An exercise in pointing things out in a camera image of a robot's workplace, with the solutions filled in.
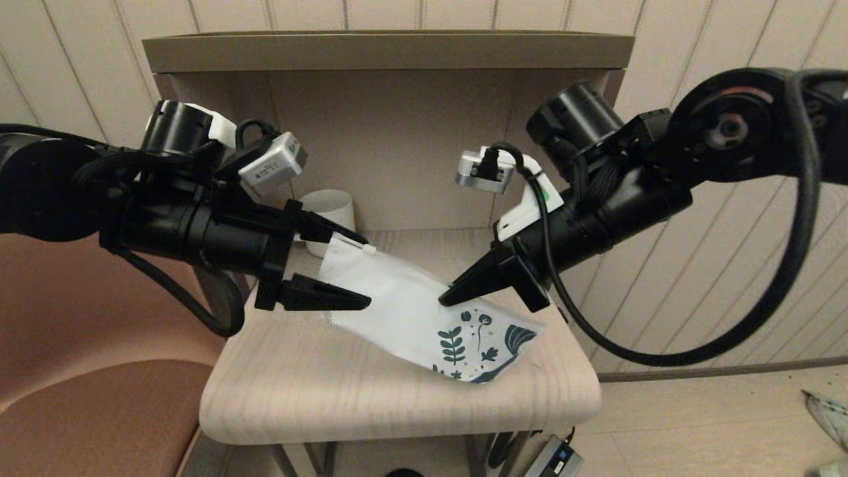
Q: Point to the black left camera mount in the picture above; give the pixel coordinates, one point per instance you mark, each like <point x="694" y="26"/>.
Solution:
<point x="232" y="169"/>

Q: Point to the pink upholstered chair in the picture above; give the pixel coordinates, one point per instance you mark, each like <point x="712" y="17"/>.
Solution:
<point x="99" y="371"/>

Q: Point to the dark metal table leg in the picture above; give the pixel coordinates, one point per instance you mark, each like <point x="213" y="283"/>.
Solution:
<point x="474" y="457"/>
<point x="328" y="460"/>

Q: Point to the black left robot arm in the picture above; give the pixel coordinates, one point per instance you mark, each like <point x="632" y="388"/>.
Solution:
<point x="40" y="185"/>

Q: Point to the white ribbed ceramic mug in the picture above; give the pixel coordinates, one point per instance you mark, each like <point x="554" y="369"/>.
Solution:
<point x="334" y="205"/>

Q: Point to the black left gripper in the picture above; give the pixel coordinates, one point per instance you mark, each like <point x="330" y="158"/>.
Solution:
<point x="199" y="235"/>

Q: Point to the white floral zipper pouch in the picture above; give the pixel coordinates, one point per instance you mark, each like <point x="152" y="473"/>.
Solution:
<point x="404" y="311"/>

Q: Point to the brown baseboard strip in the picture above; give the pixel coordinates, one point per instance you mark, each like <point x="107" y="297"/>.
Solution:
<point x="762" y="366"/>

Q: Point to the grey power adapter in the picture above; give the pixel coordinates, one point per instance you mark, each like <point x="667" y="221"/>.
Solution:
<point x="553" y="460"/>

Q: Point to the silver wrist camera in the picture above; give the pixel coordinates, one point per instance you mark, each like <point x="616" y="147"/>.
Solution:
<point x="271" y="165"/>
<point x="483" y="173"/>

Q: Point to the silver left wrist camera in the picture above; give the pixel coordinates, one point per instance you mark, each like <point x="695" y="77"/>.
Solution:
<point x="271" y="165"/>

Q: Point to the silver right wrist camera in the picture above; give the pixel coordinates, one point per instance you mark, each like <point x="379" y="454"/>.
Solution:
<point x="483" y="173"/>

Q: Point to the black round floor object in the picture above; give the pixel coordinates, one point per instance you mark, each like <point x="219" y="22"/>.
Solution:
<point x="404" y="474"/>

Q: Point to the white patterned floor item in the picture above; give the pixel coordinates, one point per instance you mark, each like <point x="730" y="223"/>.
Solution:
<point x="833" y="470"/>
<point x="831" y="417"/>

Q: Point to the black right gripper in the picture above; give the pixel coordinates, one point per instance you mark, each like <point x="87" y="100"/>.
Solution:
<point x="576" y="238"/>

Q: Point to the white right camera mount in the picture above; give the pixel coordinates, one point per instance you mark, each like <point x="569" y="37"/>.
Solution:
<point x="527" y="212"/>

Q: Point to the beige wooden shelf hutch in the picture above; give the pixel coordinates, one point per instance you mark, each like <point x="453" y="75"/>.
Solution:
<point x="397" y="52"/>

